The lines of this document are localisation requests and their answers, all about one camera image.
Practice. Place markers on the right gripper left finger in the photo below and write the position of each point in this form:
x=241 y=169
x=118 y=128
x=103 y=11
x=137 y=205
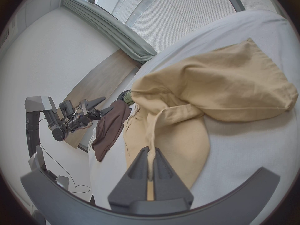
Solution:
x=131 y=186

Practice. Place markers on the green garment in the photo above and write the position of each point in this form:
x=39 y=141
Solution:
x=129 y=98

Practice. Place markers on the black garment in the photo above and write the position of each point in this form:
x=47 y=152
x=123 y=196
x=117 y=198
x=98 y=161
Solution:
x=121 y=96

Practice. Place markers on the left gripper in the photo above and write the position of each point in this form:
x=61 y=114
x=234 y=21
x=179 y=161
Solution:
x=84 y=121

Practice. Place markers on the grey-green curtain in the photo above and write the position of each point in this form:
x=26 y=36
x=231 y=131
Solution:
x=112 y=29

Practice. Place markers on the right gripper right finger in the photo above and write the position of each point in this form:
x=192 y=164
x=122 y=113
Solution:
x=171 y=186

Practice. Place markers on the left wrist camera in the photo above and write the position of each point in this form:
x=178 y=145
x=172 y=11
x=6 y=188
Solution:
x=84 y=105

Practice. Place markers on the brown garment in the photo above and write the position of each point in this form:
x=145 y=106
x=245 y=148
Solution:
x=110 y=130

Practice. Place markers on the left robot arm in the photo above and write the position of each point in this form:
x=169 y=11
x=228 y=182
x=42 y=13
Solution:
x=32 y=125

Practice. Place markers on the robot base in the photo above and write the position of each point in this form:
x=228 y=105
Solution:
x=62 y=181

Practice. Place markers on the tan shorts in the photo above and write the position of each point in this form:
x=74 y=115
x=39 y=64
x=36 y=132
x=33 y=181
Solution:
x=222 y=83

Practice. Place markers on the bed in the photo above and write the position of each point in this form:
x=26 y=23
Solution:
x=234 y=149

